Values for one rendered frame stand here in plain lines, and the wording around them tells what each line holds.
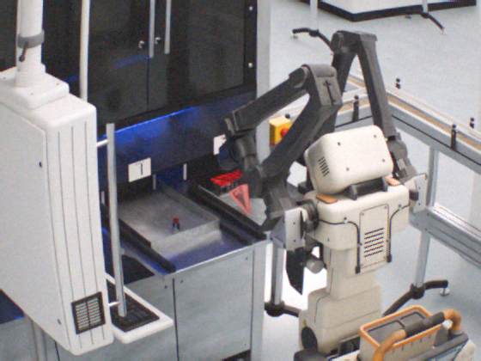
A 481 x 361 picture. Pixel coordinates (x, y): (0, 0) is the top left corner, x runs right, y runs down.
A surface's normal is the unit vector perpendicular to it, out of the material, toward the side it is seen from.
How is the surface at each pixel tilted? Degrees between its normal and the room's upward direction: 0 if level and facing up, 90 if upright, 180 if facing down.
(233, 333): 90
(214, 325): 90
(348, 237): 82
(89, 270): 90
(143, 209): 0
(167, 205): 0
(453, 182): 0
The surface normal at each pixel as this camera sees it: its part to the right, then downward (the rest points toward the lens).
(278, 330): 0.01, -0.89
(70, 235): 0.66, 0.34
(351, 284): 0.47, 0.27
